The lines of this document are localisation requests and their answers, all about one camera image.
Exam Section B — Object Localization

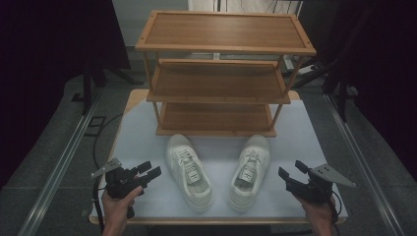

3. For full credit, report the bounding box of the metal floor rail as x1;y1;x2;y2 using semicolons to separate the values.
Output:
16;87;104;236
322;92;406;236

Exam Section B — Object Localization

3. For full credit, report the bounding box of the white background panel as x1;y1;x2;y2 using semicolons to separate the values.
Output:
188;0;303;15

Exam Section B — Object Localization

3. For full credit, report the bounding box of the person's left hand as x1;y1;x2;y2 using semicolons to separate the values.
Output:
101;185;145;227

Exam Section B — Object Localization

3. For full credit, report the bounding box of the left hand-held gripper cable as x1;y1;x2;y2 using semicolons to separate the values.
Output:
91;176;108;234

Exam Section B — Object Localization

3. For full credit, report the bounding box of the white table mat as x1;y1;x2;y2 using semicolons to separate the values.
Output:
89;98;349;219

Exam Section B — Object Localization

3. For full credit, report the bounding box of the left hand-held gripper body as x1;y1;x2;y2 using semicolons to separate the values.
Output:
90;157;146;220

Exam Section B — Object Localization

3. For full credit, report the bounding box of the hand-held gripper cable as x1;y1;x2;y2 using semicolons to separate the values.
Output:
91;176;108;234
328;189;343;236

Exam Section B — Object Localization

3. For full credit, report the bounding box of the white sneaker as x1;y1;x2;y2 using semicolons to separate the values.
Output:
164;133;214;212
226;134;272;213

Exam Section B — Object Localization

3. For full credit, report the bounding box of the black metal stand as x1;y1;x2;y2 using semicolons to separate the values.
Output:
71;54;145;116
291;53;350;123

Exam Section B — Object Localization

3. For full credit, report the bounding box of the black floor cable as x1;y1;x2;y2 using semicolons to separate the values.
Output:
92;112;124;170

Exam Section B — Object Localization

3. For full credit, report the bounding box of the white power strip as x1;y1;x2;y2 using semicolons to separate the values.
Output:
282;54;318;75

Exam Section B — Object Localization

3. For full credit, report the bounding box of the black floor socket frame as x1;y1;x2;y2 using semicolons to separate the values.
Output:
84;115;107;138

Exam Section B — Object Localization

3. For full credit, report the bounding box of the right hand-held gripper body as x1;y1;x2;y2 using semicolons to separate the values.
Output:
285;163;357;205

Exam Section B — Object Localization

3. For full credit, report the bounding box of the person's right hand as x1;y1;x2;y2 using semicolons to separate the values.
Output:
294;195;336;227

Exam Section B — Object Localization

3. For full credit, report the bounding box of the right hand-held gripper cable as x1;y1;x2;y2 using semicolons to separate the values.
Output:
328;189;343;236

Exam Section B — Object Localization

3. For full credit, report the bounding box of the wooden shoe rack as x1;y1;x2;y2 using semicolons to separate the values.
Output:
135;9;318;138

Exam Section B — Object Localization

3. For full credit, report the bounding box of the dark curtain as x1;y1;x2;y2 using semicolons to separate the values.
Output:
296;0;417;185
0;0;133;190

